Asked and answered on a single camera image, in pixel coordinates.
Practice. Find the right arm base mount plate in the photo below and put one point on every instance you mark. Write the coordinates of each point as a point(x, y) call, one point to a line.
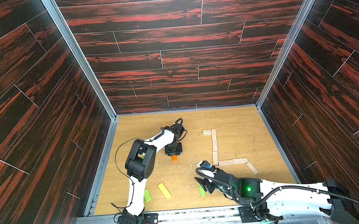
point(249, 215)

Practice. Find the natural wood block neck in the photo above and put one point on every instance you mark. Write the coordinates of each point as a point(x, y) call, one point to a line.
point(213, 134)
point(215, 145)

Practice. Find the natural wood block neck top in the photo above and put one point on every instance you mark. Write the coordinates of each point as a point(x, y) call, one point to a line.
point(213, 134)

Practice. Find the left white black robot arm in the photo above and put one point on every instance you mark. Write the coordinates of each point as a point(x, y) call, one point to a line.
point(140, 164)

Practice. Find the natural wood block body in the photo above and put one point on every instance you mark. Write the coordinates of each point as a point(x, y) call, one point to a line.
point(215, 158)

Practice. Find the orange block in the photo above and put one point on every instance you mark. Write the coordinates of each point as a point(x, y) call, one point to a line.
point(174, 158)

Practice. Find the light green block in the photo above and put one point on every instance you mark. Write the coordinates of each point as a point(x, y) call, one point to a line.
point(202, 191)
point(147, 196)

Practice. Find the yellow block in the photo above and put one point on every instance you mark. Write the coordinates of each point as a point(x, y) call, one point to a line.
point(164, 191)

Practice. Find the natural wood block diagonal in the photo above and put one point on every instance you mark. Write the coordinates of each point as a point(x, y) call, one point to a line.
point(225, 162)

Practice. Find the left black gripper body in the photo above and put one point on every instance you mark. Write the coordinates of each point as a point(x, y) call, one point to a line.
point(174, 149)

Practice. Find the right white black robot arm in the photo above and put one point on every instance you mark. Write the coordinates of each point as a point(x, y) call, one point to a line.
point(268, 202)

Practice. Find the short natural wood block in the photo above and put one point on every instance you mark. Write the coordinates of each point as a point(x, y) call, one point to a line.
point(207, 132)

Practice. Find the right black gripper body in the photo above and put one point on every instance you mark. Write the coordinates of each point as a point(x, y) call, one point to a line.
point(210, 181)

